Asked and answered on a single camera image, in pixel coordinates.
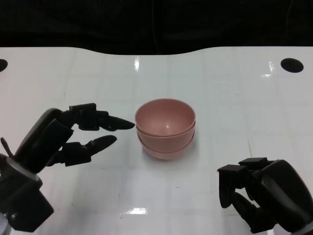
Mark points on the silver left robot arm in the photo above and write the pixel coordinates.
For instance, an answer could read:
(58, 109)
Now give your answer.
(3, 225)

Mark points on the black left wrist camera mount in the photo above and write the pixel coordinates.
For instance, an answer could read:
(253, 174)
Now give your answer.
(22, 200)

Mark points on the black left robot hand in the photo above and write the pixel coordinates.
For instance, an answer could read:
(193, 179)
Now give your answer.
(46, 137)

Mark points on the pink plastic bowl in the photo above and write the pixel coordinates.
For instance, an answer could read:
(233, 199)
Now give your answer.
(166, 115)
(166, 156)
(166, 145)

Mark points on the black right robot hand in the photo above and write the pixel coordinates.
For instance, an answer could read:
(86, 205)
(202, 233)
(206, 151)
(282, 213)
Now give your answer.
(281, 191)

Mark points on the black backdrop cloth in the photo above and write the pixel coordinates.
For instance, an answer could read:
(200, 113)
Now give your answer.
(73, 22)

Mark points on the black table grommet hole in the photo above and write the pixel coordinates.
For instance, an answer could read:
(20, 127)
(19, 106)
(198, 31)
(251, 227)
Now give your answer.
(2, 65)
(291, 65)

